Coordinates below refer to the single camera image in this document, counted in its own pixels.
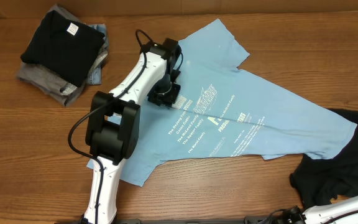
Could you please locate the light blue printed t-shirt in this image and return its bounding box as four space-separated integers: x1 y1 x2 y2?
121 20 356 186

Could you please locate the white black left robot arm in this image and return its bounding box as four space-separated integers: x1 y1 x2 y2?
68 38 184 223

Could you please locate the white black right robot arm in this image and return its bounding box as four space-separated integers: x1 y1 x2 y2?
261 196 358 224

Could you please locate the folded blue denim garment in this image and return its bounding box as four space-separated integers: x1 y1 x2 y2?
87 24 109 85

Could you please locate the folded grey garment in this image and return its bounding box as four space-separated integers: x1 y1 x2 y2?
17 5 89 106

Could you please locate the folded black t-shirt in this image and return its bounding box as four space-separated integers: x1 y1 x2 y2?
21 11 104 87

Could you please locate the crumpled black garment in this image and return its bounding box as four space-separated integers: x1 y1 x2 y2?
290 108 358 208

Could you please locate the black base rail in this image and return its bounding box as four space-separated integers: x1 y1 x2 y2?
54 216 295 224

